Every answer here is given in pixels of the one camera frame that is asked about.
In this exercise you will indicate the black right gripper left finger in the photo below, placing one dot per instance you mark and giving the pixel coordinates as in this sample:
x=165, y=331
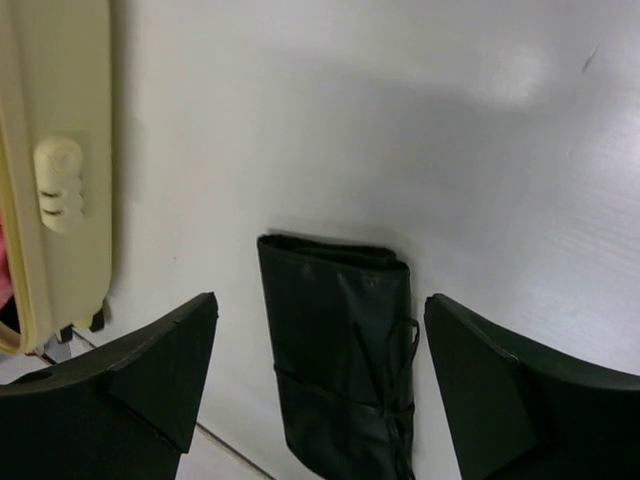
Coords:
x=125, y=410

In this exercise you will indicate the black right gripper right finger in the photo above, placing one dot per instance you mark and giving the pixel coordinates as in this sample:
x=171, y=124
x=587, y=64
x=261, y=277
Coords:
x=517, y=409

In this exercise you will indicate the pink patterned garment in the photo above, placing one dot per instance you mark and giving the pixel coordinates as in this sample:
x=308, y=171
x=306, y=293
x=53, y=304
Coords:
x=4, y=270

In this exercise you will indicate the black pouch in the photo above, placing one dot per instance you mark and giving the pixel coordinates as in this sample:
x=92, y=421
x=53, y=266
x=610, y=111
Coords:
x=344, y=342

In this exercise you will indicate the cream yellow suitcase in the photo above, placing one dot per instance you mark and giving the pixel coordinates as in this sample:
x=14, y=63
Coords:
x=56, y=168

